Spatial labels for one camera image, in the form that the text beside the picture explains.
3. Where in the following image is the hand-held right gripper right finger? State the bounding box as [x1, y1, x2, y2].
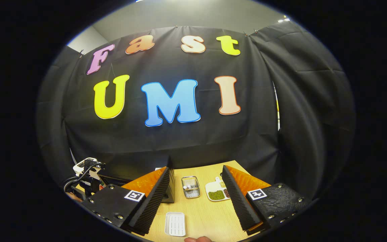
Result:
[222, 165, 313, 236]

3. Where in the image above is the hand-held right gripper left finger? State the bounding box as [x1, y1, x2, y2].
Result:
[81, 166, 175, 236]

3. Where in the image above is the black electric oven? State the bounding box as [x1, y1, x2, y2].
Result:
[98, 166, 175, 204]

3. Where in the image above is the white divided plate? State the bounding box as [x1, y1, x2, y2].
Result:
[205, 177, 231, 202]

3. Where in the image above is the white ribbed tray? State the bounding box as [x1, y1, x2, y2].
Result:
[165, 212, 187, 237]

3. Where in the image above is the black backdrop cloth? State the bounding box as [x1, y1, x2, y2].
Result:
[36, 20, 357, 202]

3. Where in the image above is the thin white yellow pole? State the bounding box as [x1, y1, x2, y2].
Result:
[273, 82, 281, 130]

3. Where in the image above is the metal wire holder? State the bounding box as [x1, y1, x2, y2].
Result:
[181, 176, 201, 199]

